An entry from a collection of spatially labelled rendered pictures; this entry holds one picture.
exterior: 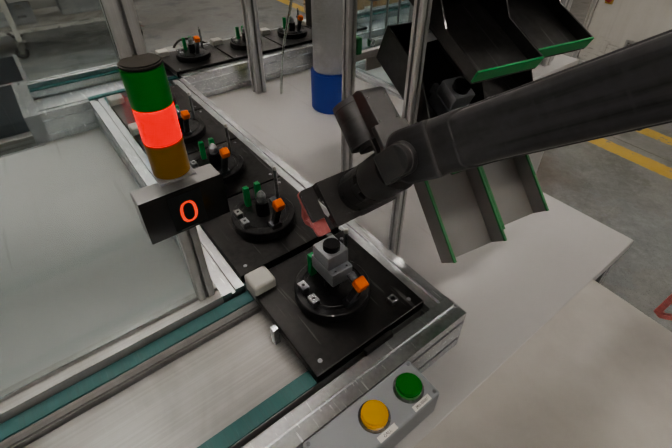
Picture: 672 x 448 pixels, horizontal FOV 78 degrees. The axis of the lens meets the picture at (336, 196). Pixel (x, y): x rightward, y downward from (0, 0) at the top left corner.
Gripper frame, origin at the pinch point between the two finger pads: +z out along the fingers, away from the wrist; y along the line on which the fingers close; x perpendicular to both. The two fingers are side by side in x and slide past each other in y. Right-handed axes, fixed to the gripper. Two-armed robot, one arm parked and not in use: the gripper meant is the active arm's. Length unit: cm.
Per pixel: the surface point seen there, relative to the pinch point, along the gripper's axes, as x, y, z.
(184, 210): -8.7, 19.9, 3.1
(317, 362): 21.2, 10.6, 8.2
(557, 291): 38, -45, 8
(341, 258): 8.4, -0.3, 6.0
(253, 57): -70, -40, 83
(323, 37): -56, -53, 53
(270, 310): 11.3, 11.7, 17.0
